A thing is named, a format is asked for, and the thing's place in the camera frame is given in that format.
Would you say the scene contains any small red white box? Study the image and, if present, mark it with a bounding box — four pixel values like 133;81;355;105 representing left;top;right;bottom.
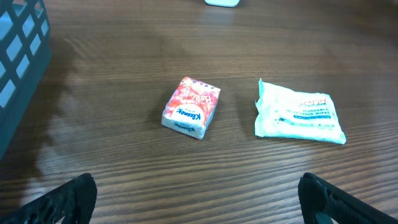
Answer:
162;77;221;139

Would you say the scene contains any grey plastic shopping basket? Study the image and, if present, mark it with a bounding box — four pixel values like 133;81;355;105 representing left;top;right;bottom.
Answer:
1;0;52;156

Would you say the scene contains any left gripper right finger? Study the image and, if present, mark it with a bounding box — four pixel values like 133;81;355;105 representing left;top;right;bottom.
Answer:
298;172;397;224

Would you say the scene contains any teal wet wipes pack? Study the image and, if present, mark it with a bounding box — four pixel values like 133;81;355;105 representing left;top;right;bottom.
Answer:
254;80;346;144

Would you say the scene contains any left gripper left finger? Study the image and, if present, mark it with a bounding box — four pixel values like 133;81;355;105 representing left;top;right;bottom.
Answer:
1;173;97;224

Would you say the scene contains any white barcode scanner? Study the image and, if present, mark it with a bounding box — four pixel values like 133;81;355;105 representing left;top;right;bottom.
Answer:
205;0;240;7

